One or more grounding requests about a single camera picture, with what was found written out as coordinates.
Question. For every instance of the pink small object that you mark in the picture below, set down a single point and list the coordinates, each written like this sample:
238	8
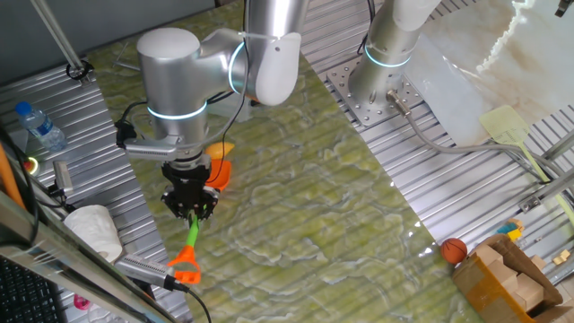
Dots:
81	302

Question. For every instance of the black keyboard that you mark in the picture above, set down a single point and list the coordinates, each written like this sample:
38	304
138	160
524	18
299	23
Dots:
22	296

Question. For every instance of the small silver camera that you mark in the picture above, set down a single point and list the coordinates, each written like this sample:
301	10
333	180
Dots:
63	177

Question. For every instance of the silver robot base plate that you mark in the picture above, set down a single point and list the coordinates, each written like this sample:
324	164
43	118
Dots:
354	101

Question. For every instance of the blue toy block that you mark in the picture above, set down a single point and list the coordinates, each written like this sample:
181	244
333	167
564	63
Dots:
506	229

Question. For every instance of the thin metal pole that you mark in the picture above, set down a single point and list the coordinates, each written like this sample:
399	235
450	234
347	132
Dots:
54	31

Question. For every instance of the pale yellow fly swatter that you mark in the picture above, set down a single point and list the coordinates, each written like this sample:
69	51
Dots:
504	123

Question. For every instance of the aluminium frame rail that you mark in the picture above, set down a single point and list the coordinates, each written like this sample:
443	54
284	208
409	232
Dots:
45	251

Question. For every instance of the green marble pattern mat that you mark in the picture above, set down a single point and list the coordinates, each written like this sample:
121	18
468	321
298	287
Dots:
359	224

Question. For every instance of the small toy basketball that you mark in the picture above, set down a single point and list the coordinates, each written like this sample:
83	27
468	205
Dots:
454	251

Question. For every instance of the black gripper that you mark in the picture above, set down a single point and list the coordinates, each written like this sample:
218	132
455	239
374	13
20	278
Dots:
188	186

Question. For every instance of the brown cardboard box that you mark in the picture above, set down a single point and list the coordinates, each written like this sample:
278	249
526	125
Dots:
475	291

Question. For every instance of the orange pole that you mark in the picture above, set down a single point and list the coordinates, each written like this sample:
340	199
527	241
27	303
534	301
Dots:
9	179

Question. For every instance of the white cloth cover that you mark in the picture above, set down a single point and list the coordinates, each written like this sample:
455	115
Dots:
493	45

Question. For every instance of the black C-clamp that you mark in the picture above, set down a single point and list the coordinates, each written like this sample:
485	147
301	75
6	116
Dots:
127	67

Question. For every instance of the yellow toy mango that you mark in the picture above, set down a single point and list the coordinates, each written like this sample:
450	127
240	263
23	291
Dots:
220	150

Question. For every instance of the yellow toy block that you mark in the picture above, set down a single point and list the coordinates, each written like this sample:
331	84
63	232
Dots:
515	234

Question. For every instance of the clear water bottle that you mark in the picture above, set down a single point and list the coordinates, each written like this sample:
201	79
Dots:
42	128

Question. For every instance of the ribbed silver depth camera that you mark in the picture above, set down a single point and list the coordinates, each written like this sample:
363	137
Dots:
143	269

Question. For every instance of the aluminium frame bar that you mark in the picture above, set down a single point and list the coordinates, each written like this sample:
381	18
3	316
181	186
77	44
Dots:
560	145
556	188

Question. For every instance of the red round button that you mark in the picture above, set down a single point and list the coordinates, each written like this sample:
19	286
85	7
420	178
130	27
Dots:
30	167

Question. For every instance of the white toilet paper roll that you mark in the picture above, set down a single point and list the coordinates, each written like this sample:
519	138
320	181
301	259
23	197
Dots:
92	229

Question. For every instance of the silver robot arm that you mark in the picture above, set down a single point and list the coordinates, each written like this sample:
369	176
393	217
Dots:
175	81

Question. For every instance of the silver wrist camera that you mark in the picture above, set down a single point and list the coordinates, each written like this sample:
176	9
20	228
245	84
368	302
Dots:
150	150

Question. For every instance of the small tan wooden block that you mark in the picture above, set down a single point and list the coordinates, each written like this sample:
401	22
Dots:
566	254
558	260

